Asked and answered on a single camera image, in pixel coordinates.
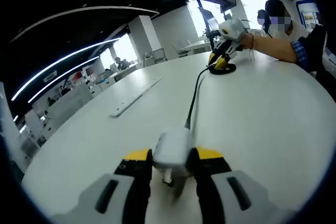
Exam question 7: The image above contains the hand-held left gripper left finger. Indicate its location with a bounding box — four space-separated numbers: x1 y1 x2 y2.
51 148 153 224

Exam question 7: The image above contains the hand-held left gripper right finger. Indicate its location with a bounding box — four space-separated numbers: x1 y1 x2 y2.
189 145 296 224

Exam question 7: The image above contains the black Type-C cable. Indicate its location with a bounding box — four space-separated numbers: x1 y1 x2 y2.
183 60 237 130

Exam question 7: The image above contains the white charger adapter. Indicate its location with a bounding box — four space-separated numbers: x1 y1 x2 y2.
152 128 195 185

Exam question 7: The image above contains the person's right hand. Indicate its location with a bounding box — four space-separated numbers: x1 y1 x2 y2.
237 31 255 51

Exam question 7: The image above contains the white side table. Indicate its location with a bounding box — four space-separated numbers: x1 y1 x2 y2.
181 39 213 54

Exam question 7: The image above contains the black monitor on stand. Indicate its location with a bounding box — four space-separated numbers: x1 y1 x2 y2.
201 7 220 38

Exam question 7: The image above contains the white office chair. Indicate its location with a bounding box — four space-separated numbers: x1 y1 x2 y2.
172 41 190 58
153 47 167 63

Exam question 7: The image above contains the person's dark jacket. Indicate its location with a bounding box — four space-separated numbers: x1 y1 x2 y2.
290 24 330 79

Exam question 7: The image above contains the long thin ceiling light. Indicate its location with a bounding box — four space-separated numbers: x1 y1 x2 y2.
10 37 120 101
27 55 100 103

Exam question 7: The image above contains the blue white wall board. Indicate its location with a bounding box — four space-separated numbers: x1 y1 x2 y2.
296 0 322 29

